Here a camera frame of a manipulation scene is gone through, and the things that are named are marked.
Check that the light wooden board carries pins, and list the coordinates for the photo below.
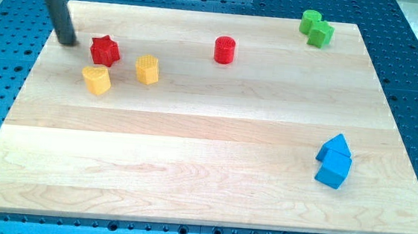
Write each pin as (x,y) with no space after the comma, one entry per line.
(228,145)

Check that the red cylinder block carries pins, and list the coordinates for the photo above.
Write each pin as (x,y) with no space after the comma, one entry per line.
(224,50)

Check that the yellow hexagon block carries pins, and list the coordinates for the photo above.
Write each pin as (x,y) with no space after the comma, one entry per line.
(147,69)

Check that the yellow heart block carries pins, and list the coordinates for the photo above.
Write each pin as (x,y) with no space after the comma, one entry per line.
(97,79)

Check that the red star block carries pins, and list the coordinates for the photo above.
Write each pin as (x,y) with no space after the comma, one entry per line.
(104,51)

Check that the blue triangle block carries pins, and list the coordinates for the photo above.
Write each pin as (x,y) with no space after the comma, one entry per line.
(337,143)

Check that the blue cube block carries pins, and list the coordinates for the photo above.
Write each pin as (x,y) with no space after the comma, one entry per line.
(334,168)

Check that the green star block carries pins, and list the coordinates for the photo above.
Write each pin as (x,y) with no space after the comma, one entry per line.
(320,34)

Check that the green cylinder block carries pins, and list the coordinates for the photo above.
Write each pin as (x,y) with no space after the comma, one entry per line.
(309,17)

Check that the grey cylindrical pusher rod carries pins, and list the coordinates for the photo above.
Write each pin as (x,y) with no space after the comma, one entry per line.
(61,20)

